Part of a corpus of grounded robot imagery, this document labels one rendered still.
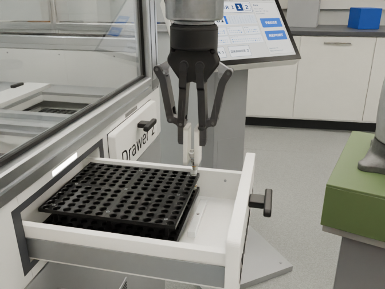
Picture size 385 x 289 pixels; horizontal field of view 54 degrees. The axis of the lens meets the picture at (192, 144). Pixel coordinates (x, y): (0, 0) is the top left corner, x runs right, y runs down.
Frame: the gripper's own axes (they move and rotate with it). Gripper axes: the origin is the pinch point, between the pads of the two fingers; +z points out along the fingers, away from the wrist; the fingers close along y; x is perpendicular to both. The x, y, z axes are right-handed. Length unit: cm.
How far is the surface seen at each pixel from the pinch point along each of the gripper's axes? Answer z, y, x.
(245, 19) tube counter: -15, 0, -99
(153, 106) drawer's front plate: 5.2, 19.3, -36.9
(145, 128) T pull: 5.8, 16.2, -21.5
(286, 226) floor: 96, -27, -125
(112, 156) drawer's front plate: 9.0, 20.4, -10.7
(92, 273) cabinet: 30.7, 20.8, 1.9
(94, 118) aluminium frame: -1.3, 20.9, -5.2
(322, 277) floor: 96, -43, -88
